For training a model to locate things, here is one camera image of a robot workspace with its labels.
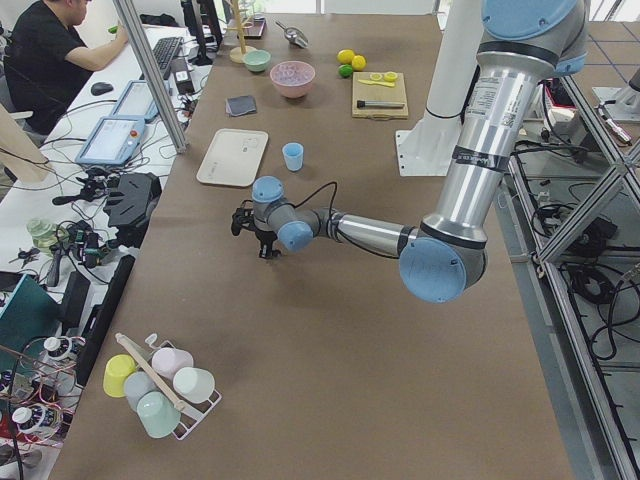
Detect metal ice scoop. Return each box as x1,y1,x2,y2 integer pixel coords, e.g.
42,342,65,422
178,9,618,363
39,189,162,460
275,20,309,49

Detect seated person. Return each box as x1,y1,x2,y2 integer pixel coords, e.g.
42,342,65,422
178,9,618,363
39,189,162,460
4,0,128,135

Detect grey folded cloth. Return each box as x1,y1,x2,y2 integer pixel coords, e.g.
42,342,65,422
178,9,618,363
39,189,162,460
225,95,257,117

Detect pink ice bowl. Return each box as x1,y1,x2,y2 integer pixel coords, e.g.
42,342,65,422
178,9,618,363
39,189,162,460
269,60,316,99

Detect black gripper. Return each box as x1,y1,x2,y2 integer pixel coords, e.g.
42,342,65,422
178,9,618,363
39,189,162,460
254,227,281,259

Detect grey blue cup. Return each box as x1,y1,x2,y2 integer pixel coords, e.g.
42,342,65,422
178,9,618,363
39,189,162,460
123,371,156,411

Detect black computer mouse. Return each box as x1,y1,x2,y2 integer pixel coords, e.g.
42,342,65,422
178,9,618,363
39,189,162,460
90,82,114,96

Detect yellow lemon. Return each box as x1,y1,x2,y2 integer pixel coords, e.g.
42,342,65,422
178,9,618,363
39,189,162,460
336,49,356,65
351,55,367,72

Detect lemon slice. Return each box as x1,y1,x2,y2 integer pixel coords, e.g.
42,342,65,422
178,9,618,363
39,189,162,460
369,71,398,83

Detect wooden mug tree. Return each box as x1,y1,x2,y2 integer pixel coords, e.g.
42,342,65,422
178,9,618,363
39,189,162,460
225,0,255,64

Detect mint green bowl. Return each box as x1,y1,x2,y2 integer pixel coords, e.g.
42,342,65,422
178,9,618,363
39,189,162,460
243,49,271,73

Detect aluminium frame post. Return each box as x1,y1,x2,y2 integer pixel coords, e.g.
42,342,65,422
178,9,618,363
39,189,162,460
113,0,187,154

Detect white cup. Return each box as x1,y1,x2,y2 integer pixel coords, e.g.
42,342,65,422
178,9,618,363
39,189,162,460
172,367,215,404

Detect white wire cup rack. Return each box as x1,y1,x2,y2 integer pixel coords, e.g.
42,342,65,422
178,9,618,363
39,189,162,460
135,334,222,441

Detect yellow knife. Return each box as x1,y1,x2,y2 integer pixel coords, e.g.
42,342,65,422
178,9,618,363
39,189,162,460
357,78,396,88

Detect steel muddler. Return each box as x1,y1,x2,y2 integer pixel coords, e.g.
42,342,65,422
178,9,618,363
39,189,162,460
356,100,405,109

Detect green lime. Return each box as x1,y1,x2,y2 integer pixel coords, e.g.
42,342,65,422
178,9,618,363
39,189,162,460
338,64,353,78

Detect light blue cup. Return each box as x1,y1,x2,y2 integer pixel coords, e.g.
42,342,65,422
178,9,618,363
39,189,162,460
282,142,304,172

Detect black keyboard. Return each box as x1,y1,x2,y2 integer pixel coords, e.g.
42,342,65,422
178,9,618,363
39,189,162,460
152,37,183,80

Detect mint green cup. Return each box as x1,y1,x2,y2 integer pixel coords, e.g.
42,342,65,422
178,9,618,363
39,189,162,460
136,391,181,438

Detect wooden cutting board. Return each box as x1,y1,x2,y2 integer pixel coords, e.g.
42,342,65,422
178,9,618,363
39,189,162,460
351,72,409,120

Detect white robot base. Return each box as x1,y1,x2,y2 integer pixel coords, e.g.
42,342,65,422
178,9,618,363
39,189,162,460
396,0,484,176

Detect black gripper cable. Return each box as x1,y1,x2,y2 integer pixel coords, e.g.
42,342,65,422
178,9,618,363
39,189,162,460
292,181,339,211

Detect pink cup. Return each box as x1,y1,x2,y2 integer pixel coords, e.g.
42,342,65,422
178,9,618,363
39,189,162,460
151,347,194,381

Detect teach pendant far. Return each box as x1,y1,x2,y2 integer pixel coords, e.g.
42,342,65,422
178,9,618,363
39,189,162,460
111,80,159,123

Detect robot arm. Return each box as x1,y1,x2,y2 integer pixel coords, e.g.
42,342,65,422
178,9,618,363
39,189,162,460
247,1,589,303

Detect teach pendant near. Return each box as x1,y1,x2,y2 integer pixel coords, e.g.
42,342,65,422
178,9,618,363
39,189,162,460
75,115,146,166

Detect wooden rack handle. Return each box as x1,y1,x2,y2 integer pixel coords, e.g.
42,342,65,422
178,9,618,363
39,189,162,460
115,333,186,412

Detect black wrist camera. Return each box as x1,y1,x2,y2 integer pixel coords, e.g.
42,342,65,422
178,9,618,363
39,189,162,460
231,200,255,236

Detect teach pendant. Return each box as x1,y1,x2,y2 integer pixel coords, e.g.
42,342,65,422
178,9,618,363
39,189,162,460
111,80,159,123
75,115,146,166

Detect cream serving tray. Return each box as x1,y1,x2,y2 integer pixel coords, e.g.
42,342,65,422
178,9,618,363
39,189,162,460
196,128,269,187

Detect yellow cup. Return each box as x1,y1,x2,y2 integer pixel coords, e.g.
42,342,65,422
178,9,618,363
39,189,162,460
103,354,137,398

